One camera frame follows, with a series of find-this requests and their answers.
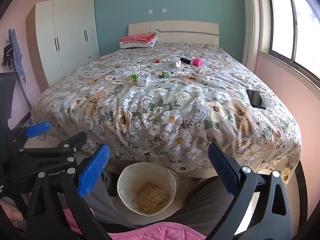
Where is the folded pink blanket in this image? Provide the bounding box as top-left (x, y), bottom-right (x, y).
top-left (120, 32), bottom-right (156, 44)

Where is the hanging black garment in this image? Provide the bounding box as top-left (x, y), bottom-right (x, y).
top-left (1, 44), bottom-right (14, 70)

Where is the pink quilted cloth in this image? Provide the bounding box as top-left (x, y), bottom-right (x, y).
top-left (62, 207), bottom-right (208, 240)

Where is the window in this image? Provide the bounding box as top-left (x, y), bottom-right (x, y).
top-left (259, 0), bottom-right (320, 92)

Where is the white wardrobe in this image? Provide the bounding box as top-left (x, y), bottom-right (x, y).
top-left (26, 0), bottom-right (101, 93)

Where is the white box with blue print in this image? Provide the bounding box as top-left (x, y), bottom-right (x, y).
top-left (136, 73), bottom-right (152, 87)

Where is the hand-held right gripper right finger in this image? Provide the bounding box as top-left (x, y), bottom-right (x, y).
top-left (207, 142), bottom-right (295, 240)

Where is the black smartphone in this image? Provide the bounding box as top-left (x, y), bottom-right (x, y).
top-left (246, 89), bottom-right (266, 110)

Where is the cream curtain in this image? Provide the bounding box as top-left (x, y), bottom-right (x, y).
top-left (241, 0), bottom-right (270, 73)

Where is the hanging blue towel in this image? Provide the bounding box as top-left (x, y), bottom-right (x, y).
top-left (9, 28), bottom-right (27, 83)

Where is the white pillow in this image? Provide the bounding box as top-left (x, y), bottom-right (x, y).
top-left (119, 36), bottom-right (159, 49)

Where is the cream wooden bed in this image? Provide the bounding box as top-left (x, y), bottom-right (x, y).
top-left (30, 20), bottom-right (300, 180)

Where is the cream round waste bin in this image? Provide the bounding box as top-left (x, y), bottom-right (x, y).
top-left (117, 162), bottom-right (178, 217)

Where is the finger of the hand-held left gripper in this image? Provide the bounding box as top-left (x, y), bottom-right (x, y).
top-left (14, 131), bottom-right (88, 164)
top-left (7, 122), bottom-right (52, 146)

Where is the person's left hand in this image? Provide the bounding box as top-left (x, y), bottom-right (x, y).
top-left (0, 199), bottom-right (24, 230)

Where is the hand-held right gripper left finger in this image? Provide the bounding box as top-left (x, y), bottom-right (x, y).
top-left (26, 144), bottom-right (111, 240)

